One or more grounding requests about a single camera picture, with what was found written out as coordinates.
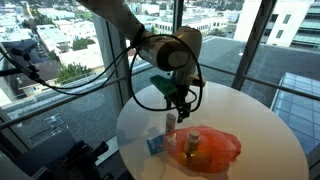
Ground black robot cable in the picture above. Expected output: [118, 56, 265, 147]
[33, 24, 204, 113]

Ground white round pedestal table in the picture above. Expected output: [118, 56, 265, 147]
[116, 82, 309, 180]

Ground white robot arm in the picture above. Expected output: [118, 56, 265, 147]
[76, 0, 205, 123]

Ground light blue tissue pack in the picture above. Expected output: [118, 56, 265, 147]
[147, 135, 164, 155]

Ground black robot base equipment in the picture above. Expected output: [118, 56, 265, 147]
[13, 131, 111, 180]

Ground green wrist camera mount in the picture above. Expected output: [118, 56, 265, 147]
[150, 75, 177, 97]

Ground white cylindrical bottle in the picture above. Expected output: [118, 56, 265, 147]
[165, 113, 176, 133]

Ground brown-capped bottle in bag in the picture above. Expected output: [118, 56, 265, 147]
[184, 129, 200, 157]

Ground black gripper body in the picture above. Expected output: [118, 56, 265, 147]
[164, 85, 190, 113]

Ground orange plastic bag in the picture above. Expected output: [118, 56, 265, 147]
[163, 125, 241, 173]

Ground black camera on stand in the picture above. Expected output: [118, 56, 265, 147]
[0, 40, 45, 85]

